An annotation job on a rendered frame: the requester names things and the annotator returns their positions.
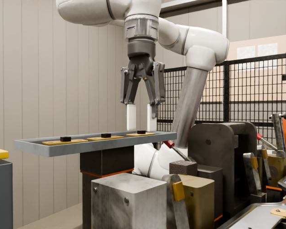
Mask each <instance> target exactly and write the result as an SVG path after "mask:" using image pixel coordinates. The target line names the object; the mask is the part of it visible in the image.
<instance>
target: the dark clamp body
mask: <svg viewBox="0 0 286 229"><path fill-rule="evenodd" d="M197 176H198V177H200V178H206V179H212V180H214V229H217V228H218V227H219V218H221V217H222V216H223V213H222V180H223V168H220V167H214V166H208V165H202V164H197Z"/></svg>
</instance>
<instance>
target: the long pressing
mask: <svg viewBox="0 0 286 229"><path fill-rule="evenodd" d="M277 187H279V188H280V189H282V190H284V191H286V176H285V177H284V178H282V179H281V180H279V181H278V182H277ZM274 208H279V209H284V210H286V198H285V199H284V200H283V201H281V202H277V203H254V204H251V205H249V206H247V207H246V208H245V209H243V210H242V211H240V212H239V213H237V214H236V215H235V216H233V217H232V218H230V219H229V220H228V221H227V222H225V223H224V224H222V225H221V226H219V227H218V228H217V229H249V228H251V229H274V228H275V227H276V226H277V225H278V224H279V223H280V222H281V221H282V220H283V219H286V217H282V216H278V215H274V214H271V213H270V211H271V210H273V209H274Z"/></svg>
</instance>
